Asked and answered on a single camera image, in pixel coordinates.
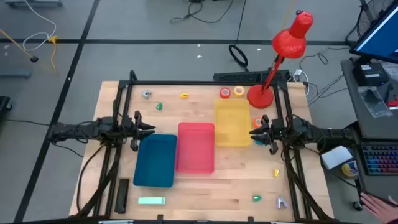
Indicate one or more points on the blue plastic bin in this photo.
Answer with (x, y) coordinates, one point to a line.
(155, 160)

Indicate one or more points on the yellow staple remover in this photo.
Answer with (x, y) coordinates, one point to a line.
(184, 96)
(276, 173)

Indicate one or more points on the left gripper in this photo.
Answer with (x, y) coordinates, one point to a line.
(132, 130)

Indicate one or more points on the grey metal table foot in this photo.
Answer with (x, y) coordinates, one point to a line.
(15, 74)
(34, 3)

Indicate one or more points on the black stapler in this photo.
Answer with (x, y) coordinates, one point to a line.
(122, 196)

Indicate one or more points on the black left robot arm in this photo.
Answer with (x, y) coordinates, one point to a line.
(77, 130)

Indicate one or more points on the yellow tape roll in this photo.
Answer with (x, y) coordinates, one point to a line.
(235, 91)

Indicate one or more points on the clear plastic bag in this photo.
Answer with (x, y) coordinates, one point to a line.
(373, 102)

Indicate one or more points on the computer monitor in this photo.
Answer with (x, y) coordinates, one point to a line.
(382, 40)

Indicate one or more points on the grey staple remover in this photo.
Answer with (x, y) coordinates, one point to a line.
(145, 94)

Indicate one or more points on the backlit black keyboard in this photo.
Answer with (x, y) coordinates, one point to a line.
(381, 159)

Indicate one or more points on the yellow translucent plastic bin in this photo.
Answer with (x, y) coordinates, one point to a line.
(231, 123)

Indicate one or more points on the pink translucent plastic bin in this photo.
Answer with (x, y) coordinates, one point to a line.
(195, 147)

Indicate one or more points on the person's hand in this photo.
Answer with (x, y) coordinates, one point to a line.
(382, 208)

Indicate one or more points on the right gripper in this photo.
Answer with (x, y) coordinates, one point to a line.
(275, 132)

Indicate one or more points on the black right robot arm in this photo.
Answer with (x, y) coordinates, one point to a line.
(326, 133)

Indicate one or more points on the red tape roll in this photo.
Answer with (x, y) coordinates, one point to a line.
(221, 93)

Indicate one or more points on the black mini computer box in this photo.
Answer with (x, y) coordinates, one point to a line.
(370, 76)

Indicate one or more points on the green staple remover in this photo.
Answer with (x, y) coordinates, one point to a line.
(257, 198)
(159, 106)

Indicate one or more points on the grey computer cart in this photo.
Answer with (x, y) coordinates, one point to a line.
(367, 127)

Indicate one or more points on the white box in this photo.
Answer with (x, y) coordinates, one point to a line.
(335, 157)

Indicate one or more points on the black floor fan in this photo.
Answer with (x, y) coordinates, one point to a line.
(371, 12)

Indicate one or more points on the white power adapter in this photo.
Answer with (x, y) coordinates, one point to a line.
(297, 72)

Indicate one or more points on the orange tape roll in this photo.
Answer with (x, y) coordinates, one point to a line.
(255, 123)

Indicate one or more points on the red desk lamp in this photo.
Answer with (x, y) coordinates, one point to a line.
(289, 42)

